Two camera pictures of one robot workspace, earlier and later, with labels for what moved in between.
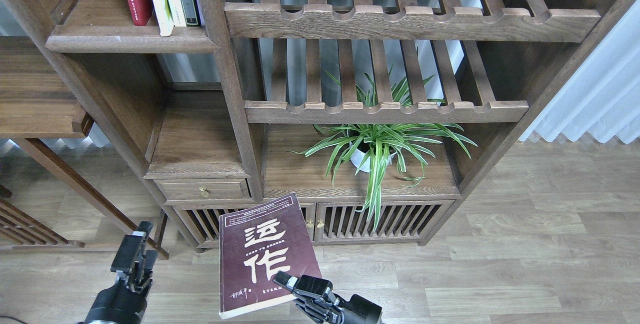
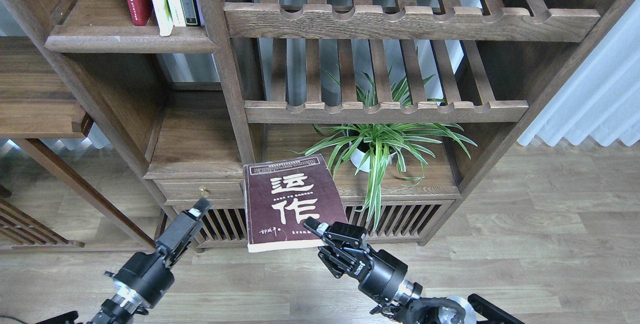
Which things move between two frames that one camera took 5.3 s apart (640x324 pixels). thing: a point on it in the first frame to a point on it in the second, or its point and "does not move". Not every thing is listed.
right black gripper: [314, 298] to [381, 275]
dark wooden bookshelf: [380, 93] does not move
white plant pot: [357, 155] does not move
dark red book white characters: [255, 242] to [280, 195]
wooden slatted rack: [20, 230] does not move
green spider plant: [369, 146] does not move
